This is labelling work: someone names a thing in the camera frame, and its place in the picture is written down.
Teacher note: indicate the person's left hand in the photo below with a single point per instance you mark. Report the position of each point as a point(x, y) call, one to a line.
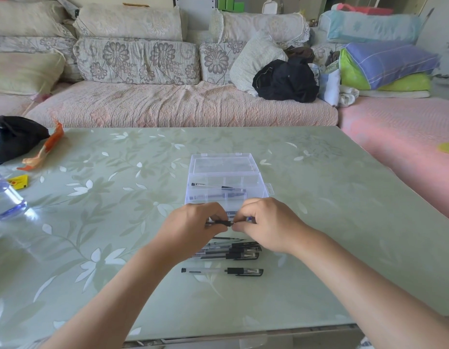
point(188, 232)

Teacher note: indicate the person's right hand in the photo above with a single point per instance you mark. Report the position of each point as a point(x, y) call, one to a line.
point(275, 225)

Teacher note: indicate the clear black-capped gel pen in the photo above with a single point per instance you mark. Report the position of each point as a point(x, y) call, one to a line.
point(224, 223)
point(246, 271)
point(233, 215)

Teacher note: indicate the black pen refill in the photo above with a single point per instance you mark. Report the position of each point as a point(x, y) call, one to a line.
point(228, 238)

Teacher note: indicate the pile of black gel pens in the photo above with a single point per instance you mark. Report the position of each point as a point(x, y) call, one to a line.
point(246, 255)

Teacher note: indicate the clear plastic storage box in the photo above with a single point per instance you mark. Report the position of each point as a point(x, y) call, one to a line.
point(222, 164)

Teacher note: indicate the person's left forearm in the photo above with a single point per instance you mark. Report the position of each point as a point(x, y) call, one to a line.
point(108, 301)

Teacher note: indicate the person's right forearm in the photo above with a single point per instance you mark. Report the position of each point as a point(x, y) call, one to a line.
point(366, 290)

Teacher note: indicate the pink quilted sofa seat cover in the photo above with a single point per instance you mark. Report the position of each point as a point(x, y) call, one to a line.
point(173, 105)

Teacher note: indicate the black clothing bundle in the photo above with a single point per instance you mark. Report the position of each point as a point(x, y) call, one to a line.
point(287, 81)

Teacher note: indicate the white and blue cloth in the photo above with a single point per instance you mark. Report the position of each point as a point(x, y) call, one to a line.
point(329, 88)

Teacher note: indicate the white towel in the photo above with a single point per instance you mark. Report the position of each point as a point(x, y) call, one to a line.
point(348, 97)

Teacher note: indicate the salmon pink sofa seat cover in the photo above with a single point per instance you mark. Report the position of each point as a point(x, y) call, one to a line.
point(391, 130)

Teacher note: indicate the orange snack wrapper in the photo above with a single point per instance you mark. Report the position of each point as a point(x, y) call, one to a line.
point(53, 141)

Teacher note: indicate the white textured pillow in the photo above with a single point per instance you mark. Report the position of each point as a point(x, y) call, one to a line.
point(252, 63)

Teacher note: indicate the floral sofa back cushion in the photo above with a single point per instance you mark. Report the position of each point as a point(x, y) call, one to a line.
point(215, 62)
point(137, 61)
point(39, 43)
point(322, 54)

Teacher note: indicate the brown garment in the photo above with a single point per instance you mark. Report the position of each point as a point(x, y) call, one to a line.
point(300, 53)

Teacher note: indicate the yellow tag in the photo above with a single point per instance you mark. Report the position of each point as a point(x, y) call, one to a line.
point(18, 182)

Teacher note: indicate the clear water bottle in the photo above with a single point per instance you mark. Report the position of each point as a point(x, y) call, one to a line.
point(6, 203)

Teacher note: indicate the cream sofa bolster cushion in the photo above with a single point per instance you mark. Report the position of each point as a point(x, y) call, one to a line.
point(28, 17)
point(128, 23)
point(262, 28)

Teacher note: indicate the black plastic bag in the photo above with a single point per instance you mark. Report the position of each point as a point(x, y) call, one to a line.
point(13, 138)

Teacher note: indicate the white tissue pack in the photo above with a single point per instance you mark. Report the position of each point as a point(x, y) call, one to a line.
point(269, 7)

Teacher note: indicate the pale pink sofa seat cover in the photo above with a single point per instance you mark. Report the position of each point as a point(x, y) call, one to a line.
point(10, 104)

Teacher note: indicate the light blue bolster pillow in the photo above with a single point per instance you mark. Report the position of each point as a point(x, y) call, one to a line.
point(371, 27)

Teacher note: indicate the green bottle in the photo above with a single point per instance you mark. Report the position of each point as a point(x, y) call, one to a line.
point(222, 2)
point(230, 2)

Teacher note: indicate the pale yellow pillow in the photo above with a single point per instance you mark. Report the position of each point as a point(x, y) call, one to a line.
point(24, 73)

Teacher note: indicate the brown wooden stick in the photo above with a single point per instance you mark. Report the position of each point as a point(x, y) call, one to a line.
point(136, 5)

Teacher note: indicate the grey table frame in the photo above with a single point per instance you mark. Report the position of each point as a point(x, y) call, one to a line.
point(210, 339)

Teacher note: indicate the white cabinet with black frame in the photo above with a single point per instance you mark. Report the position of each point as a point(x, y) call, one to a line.
point(195, 12)

